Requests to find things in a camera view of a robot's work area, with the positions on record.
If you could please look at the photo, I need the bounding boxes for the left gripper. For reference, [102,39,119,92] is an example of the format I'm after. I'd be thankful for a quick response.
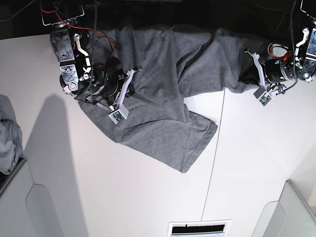
[238,49,300,95]

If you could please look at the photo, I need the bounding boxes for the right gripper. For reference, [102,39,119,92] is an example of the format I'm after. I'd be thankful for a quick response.
[75,57,142,111]

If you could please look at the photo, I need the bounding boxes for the grey t-shirt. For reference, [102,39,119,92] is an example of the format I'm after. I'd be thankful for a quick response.
[80,25,268,173]

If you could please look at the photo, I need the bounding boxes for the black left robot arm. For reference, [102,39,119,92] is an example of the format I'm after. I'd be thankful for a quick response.
[238,0,316,95]

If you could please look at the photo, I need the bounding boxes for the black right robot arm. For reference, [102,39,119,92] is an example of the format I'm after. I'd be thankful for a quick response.
[39,0,142,112]

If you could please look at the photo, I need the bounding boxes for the light grey cloth pile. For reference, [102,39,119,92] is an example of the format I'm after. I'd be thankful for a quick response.
[0,94,23,175]

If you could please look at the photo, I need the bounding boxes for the right white bin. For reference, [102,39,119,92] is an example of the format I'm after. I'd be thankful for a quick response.
[252,180,316,237]

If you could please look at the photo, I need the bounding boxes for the white bin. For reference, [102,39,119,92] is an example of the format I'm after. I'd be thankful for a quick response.
[0,158,40,237]
[252,180,316,237]

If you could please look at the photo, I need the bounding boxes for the left white bin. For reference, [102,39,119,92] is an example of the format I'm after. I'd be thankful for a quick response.
[0,158,40,237]

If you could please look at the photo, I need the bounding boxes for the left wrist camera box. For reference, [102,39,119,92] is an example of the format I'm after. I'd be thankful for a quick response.
[253,86,272,106]

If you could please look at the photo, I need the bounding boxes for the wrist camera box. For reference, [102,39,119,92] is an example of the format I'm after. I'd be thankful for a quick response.
[108,105,129,124]
[253,86,272,106]

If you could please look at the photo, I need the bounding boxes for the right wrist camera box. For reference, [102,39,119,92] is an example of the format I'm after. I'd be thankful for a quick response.
[108,105,129,124]

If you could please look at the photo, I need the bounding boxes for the white cables in background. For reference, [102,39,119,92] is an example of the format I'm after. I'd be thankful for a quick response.
[251,0,294,33]

